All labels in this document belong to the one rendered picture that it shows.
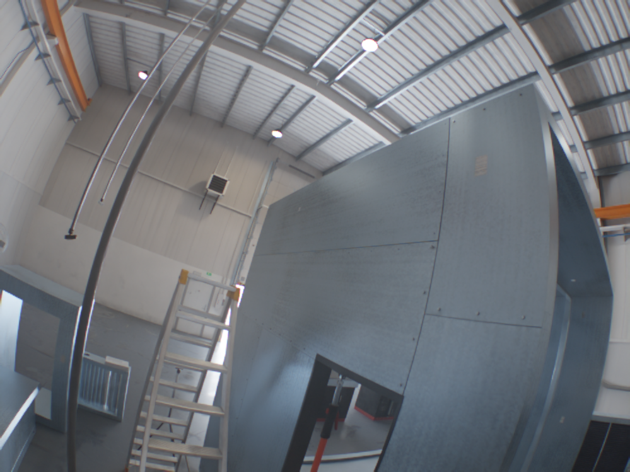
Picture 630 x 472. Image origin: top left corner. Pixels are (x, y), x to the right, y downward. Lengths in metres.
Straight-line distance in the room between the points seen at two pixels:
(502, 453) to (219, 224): 10.88
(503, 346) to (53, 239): 11.85
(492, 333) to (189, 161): 11.24
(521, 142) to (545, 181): 0.17
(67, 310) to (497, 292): 3.34
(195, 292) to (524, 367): 10.64
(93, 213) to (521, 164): 11.35
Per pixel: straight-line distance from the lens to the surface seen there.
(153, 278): 10.90
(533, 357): 0.79
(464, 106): 8.13
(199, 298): 10.98
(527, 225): 0.87
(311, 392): 1.47
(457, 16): 6.76
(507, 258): 0.87
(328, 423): 1.36
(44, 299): 3.42
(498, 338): 0.83
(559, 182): 1.53
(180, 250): 10.90
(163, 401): 1.50
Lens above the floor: 2.34
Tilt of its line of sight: 13 degrees up
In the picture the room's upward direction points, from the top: 16 degrees clockwise
